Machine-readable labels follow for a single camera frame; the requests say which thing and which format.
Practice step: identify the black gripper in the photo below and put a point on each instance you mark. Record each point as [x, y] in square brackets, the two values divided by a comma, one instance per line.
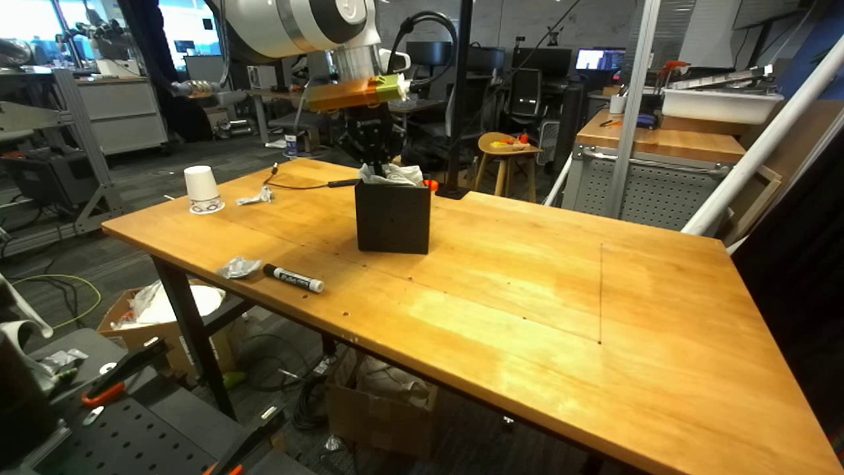
[367, 137]

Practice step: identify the black perforated metal box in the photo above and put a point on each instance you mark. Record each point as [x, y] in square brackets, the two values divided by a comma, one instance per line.
[390, 218]

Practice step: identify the white towel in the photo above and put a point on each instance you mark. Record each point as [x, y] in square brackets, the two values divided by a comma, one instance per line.
[390, 176]

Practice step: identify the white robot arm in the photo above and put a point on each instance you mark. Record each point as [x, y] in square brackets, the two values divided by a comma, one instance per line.
[345, 30]

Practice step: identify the cardboard box under table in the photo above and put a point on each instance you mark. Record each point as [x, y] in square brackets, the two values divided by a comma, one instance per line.
[145, 313]

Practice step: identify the round wooden stool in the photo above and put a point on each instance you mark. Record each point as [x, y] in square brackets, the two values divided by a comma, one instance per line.
[505, 151]

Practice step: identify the black white marker pen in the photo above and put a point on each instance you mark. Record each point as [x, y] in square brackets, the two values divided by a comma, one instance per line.
[294, 279]

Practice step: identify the laptop screen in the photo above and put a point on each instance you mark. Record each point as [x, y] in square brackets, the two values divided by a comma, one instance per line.
[600, 60]

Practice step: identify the grey drawer cabinet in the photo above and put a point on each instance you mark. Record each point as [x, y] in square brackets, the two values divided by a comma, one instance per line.
[125, 114]

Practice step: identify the wooden workbench with pegboard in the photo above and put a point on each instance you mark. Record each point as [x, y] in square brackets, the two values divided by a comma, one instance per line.
[668, 177]

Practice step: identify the white plastic bin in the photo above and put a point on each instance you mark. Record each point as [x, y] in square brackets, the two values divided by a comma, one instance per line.
[717, 106]

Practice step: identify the white diagonal frame pole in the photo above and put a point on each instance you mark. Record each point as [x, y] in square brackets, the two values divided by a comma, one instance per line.
[767, 142]

